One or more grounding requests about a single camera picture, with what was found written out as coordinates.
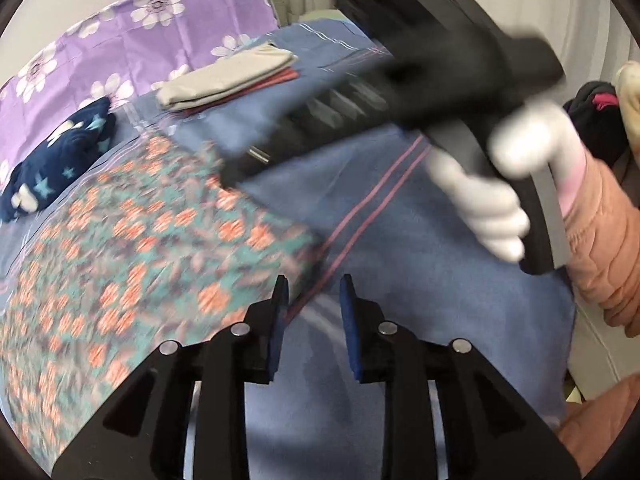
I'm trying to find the red folded garment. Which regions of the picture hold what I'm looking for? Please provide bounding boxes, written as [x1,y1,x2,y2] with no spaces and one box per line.
[182,70,300,114]

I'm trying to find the navy star print blanket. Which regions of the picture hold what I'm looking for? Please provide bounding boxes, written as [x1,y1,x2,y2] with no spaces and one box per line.
[0,96,117,222]

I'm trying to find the cream cloth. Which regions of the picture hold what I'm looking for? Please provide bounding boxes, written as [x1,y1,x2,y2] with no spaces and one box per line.
[614,61,640,128]

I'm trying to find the yellow-green pillow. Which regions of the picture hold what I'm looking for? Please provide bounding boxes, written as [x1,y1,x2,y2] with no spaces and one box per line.
[299,8,351,27]

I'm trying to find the dark clothes pile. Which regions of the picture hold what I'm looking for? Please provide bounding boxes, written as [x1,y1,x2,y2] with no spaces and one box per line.
[562,80,640,177]

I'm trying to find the blue striped bed sheet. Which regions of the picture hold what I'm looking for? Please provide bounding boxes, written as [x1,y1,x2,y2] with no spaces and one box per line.
[0,17,576,480]

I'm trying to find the person's right hand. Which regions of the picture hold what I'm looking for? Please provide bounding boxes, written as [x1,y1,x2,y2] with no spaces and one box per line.
[425,97,587,264]

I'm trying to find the person's right forearm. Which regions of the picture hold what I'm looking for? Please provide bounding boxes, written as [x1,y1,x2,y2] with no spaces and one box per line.
[559,152,640,342]

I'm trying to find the person's peach jacket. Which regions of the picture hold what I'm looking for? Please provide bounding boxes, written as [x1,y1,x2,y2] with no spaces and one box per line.
[556,379,640,480]

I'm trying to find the purple floral pillow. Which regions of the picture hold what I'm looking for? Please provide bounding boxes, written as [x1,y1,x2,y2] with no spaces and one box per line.
[0,0,281,183]

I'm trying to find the light grey garment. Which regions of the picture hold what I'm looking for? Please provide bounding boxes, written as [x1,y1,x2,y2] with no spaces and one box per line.
[156,42,296,112]

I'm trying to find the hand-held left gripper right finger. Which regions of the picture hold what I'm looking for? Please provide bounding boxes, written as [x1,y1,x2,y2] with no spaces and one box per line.
[339,274,583,480]

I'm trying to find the teal floral long-sleeve shirt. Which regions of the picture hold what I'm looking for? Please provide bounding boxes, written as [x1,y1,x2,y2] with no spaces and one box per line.
[0,135,328,463]

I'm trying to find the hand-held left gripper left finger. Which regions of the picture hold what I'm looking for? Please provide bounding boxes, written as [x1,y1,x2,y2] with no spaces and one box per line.
[52,275,291,480]

